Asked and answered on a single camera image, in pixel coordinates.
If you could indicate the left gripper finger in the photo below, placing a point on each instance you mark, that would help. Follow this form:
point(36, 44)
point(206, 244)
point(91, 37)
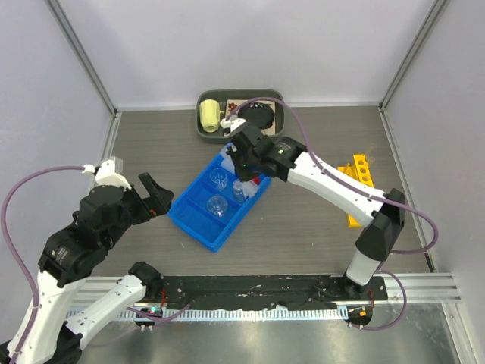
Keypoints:
point(159, 202)
point(149, 183)

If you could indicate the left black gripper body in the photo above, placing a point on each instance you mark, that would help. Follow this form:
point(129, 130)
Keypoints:
point(136, 211)

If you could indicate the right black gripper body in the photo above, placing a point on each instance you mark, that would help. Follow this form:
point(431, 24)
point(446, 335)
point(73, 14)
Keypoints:
point(245, 166)

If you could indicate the white wash bottle red cap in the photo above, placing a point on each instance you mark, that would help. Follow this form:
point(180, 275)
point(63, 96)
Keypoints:
point(228, 164)

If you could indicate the tiny glass beaker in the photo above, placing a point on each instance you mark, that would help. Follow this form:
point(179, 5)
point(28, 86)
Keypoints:
point(218, 178)

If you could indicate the small glass erlenmeyer flask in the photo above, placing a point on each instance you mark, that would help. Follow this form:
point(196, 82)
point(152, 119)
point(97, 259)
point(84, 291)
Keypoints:
point(238, 193)

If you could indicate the blue divided plastic bin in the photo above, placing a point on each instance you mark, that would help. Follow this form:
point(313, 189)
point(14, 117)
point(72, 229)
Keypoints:
point(189, 211)

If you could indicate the small glass beaker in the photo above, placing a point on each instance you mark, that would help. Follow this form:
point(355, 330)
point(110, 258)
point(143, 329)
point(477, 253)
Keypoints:
point(217, 205)

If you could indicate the yellow test tube rack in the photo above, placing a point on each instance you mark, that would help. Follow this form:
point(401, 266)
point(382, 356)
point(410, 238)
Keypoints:
point(358, 169)

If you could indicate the bundle of plastic pipettes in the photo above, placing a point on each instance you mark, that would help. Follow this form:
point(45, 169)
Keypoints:
point(249, 189)

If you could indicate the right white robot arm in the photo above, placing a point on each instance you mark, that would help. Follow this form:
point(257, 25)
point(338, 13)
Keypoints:
point(379, 213)

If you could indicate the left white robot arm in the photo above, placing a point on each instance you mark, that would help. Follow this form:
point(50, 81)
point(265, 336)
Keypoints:
point(68, 259)

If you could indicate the black round dish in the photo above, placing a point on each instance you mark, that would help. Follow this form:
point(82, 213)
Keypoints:
point(257, 113)

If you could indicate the grey-green plastic tray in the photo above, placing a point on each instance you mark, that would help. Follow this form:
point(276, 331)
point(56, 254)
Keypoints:
point(230, 99)

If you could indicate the pale yellow mug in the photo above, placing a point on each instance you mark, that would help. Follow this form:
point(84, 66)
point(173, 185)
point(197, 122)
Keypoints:
point(210, 115)

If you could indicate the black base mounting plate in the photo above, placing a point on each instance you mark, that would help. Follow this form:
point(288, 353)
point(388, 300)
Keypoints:
point(258, 292)

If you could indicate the white slotted cable duct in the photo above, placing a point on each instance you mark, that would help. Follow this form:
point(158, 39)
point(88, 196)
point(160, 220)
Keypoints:
point(279, 313)

